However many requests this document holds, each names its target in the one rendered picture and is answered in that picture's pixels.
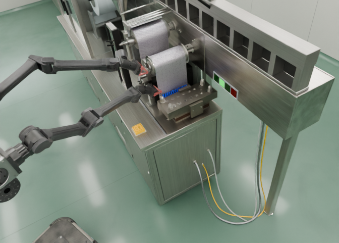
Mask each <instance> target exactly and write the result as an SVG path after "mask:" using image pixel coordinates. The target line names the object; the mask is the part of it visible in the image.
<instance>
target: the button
mask: <svg viewBox="0 0 339 243"><path fill-rule="evenodd" d="M132 129H133V131H134V132H135V134H136V135H138V134H140V133H142V132H144V131H145V129H144V127H143V126H142V124H141V123H140V124H137V125H135V126H133V127H132Z"/></svg>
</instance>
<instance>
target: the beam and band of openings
mask: <svg viewBox="0 0 339 243"><path fill-rule="evenodd" d="M157 1H158V2H160V3H161V4H163V5H164V6H166V7H168V8H170V9H171V10H173V12H175V13H176V14H177V15H179V16H180V17H182V18H183V19H185V20H186V21H188V22H189V23H191V24H192V25H194V26H195V27H197V28H198V29H199V30H201V31H202V32H204V33H205V34H207V35H208V36H210V37H211V38H213V39H214V40H216V41H217V42H219V43H220V44H221V45H223V46H224V47H226V48H227V49H229V50H230V51H231V52H233V53H234V54H236V55H237V56H239V57H240V58H242V59H243V60H245V61H246V62H248V63H249V64H251V65H252V66H253V67H255V68H256V69H258V70H259V71H261V72H262V73H264V74H265V75H267V76H268V77H270V78H271V79H273V80H274V81H275V82H277V83H278V84H280V85H281V86H283V87H284V88H286V89H287V90H289V91H290V92H292V93H293V94H295V95H298V94H300V93H301V92H303V91H305V90H307V89H309V83H310V79H311V76H312V73H313V69H314V66H315V64H316V63H317V60H318V56H319V53H320V50H321V48H319V47H317V46H315V45H313V44H311V43H309V42H307V41H305V40H303V39H301V38H299V37H297V36H295V35H293V34H291V33H289V32H287V31H285V30H283V29H281V28H279V27H277V26H275V25H273V24H271V23H269V22H267V21H265V20H263V19H261V18H259V17H257V16H255V15H253V14H251V13H249V12H247V11H245V10H243V9H241V8H239V7H237V6H235V5H233V4H231V3H229V2H227V1H225V0H212V1H211V0H203V1H204V2H206V3H207V4H208V5H210V9H209V8H208V7H206V6H205V5H204V4H202V3H201V2H200V1H198V0H157Z"/></svg>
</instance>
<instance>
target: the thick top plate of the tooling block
mask: <svg viewBox="0 0 339 243"><path fill-rule="evenodd" d="M204 83H205V85H200V82H199V83H196V84H194V85H192V86H191V89H188V90H186V91H184V92H182V93H179V92H176V93H174V94H171V95H169V96H167V97H165V98H164V99H165V103H161V102H160V100H158V101H157V104H158V107H159V109H160V110H161V111H162V112H163V113H164V115H165V116H166V117H167V118H168V120H170V119H172V118H174V117H176V116H179V115H181V114H183V113H185V112H187V111H189V110H190V108H189V105H191V104H193V103H195V102H197V101H200V100H203V104H204V103H206V102H209V101H211V100H213V99H215V98H217V90H216V89H215V88H213V87H212V92H208V91H207V90H208V86H209V85H210V84H209V83H208V82H207V81H205V80H204ZM169 103H171V104H172V106H173V110H171V111H170V110H168V104H169Z"/></svg>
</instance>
